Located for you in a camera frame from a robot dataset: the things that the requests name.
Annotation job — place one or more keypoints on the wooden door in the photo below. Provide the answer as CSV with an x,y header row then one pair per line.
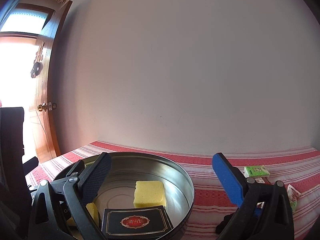
x,y
41,123

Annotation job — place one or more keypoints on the green Pulada candy packet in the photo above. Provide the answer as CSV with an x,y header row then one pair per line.
x,y
293,196

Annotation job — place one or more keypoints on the brass door knob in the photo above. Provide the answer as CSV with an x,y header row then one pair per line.
x,y
50,106

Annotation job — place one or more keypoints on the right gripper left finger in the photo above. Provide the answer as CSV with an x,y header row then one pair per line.
x,y
76,190

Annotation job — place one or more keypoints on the yellow sponge with bite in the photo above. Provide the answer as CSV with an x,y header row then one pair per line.
x,y
149,194

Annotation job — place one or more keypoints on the black playing card box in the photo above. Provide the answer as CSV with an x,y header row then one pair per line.
x,y
137,223

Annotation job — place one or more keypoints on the green tissue pack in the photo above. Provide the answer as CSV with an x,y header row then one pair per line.
x,y
256,171

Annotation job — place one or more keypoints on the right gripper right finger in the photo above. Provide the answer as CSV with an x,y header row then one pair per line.
x,y
264,210

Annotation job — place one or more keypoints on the red striped tablecloth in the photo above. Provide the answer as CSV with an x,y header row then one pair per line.
x,y
298,167

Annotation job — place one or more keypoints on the red snack packet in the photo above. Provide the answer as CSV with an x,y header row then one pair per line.
x,y
263,180

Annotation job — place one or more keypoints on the door hanging ornament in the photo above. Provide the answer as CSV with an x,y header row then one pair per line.
x,y
37,66

